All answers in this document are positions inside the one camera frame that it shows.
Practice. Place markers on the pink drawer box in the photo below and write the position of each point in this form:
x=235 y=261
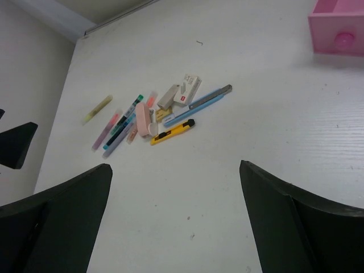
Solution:
x=336 y=27

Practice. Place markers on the beige eraser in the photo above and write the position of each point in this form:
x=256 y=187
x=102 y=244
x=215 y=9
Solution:
x=168 y=98

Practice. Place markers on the blue utility knife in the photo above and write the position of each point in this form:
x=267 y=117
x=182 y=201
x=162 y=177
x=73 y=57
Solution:
x=196 y=106

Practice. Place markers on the green cap gel pen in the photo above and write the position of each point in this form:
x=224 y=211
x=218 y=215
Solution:
x=123 y=119

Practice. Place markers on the yellow highlighter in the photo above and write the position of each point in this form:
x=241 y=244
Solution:
x=97 y=109

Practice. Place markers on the white staple box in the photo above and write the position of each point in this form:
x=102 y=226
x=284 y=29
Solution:
x=187 y=90

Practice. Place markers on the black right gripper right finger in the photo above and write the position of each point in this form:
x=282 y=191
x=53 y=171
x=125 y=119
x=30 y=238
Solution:
x=298 y=231

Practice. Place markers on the pink stapler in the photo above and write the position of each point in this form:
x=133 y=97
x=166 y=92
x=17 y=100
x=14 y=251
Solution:
x=145 y=126

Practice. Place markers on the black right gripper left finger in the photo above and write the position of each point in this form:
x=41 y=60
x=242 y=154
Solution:
x=55 y=230

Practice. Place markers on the yellow utility knife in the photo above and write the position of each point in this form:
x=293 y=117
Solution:
x=177 y=130

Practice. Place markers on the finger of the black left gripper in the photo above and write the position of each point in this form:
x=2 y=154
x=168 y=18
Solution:
x=15 y=143

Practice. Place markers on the orange highlighter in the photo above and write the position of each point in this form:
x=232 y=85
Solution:
x=151 y=99

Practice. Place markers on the yellow eraser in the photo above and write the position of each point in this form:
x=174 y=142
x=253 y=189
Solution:
x=161 y=113

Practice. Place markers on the pink purple highlighter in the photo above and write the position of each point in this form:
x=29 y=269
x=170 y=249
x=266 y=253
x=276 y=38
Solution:
x=107 y=129

